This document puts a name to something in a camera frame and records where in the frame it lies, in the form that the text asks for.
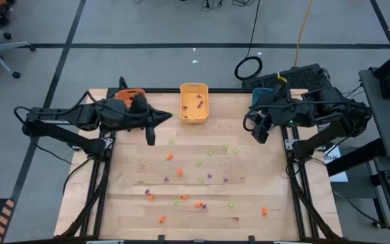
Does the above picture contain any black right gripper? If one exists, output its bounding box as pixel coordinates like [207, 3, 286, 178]
[251, 79, 304, 145]

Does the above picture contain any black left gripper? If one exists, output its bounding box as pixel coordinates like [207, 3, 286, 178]
[105, 94, 173, 146]

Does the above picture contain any teal plastic bin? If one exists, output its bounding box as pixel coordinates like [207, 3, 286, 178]
[251, 87, 277, 106]

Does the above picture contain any yellow plastic bin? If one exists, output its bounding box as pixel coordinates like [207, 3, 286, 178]
[179, 83, 209, 124]

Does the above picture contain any orange plastic bin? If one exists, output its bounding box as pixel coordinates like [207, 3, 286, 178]
[116, 87, 146, 102]

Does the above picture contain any black computer case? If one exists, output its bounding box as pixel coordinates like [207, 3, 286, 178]
[241, 63, 334, 93]

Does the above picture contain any black desk beam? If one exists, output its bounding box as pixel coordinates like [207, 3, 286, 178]
[326, 138, 387, 178]

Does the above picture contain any white paper sheet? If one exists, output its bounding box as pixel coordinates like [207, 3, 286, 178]
[323, 144, 349, 183]

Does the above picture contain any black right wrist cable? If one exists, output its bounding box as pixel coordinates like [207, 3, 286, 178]
[243, 103, 304, 132]

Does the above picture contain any black coiled floor cable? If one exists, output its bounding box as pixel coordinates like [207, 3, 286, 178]
[234, 0, 263, 81]

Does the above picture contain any yellow hanging cable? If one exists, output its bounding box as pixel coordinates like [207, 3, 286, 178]
[294, 0, 315, 68]

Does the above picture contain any black arm base cable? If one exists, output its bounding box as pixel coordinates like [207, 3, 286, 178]
[62, 156, 96, 196]

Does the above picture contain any black floor power cable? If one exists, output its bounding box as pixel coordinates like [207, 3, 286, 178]
[332, 190, 390, 240]

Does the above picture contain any black cable bundle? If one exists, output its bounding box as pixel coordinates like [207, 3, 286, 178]
[200, 0, 256, 13]

